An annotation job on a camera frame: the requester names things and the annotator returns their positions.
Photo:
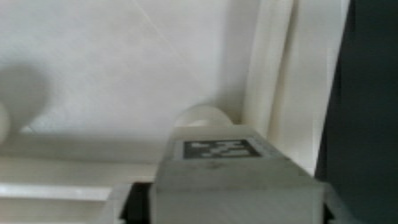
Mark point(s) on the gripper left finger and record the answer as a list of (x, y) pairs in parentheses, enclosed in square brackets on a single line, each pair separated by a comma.
[(127, 205)]

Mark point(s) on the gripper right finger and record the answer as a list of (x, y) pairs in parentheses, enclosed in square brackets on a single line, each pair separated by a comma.
[(335, 210)]

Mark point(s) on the white leg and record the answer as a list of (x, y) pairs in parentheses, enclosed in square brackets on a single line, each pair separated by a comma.
[(228, 181)]

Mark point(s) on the white square table top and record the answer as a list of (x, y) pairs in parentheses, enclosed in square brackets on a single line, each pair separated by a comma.
[(111, 64)]

